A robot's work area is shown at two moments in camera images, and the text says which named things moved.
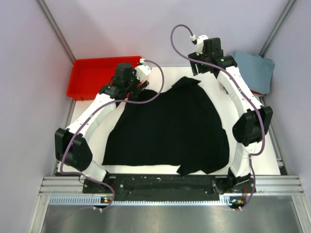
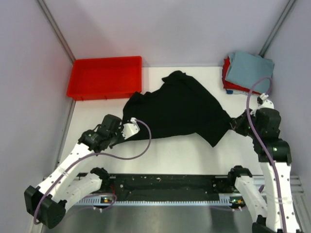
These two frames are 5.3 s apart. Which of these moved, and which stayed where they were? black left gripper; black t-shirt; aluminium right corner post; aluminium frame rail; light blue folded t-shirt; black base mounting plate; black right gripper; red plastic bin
Moved: black left gripper; black t-shirt; black right gripper
Stayed: light blue folded t-shirt; black base mounting plate; aluminium frame rail; red plastic bin; aluminium right corner post
